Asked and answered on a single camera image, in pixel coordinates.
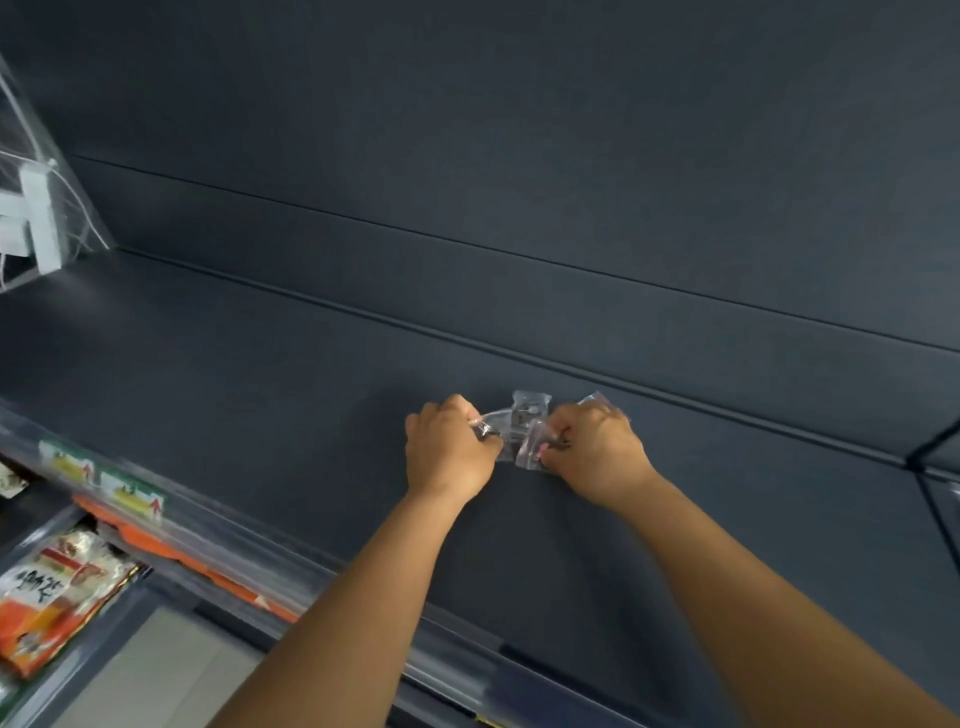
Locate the person's right forearm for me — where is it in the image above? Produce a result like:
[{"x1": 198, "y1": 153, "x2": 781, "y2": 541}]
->
[{"x1": 607, "y1": 470, "x2": 960, "y2": 728}]

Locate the clear package with white item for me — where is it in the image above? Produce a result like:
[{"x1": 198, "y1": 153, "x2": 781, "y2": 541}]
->
[{"x1": 0, "y1": 52, "x2": 118, "y2": 294}]

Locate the person's right hand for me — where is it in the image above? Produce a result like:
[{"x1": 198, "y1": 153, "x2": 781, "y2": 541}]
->
[{"x1": 536, "y1": 401, "x2": 658, "y2": 511}]

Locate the row of orange boxes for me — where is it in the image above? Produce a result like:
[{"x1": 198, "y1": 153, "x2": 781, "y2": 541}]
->
[{"x1": 71, "y1": 494, "x2": 301, "y2": 625}]

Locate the person's left hand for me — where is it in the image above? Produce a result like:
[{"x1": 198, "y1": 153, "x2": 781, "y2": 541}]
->
[{"x1": 404, "y1": 395, "x2": 505, "y2": 508}]

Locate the red white snack packet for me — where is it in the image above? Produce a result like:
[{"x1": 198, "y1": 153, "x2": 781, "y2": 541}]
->
[{"x1": 0, "y1": 527, "x2": 142, "y2": 680}]

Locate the yellow green price label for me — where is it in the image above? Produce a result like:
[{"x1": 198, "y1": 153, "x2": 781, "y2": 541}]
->
[
  {"x1": 38, "y1": 440, "x2": 96, "y2": 485},
  {"x1": 99, "y1": 470, "x2": 166, "y2": 521}
]

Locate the person's left forearm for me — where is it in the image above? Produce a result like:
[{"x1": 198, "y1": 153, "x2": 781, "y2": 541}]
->
[{"x1": 208, "y1": 487, "x2": 481, "y2": 728}]

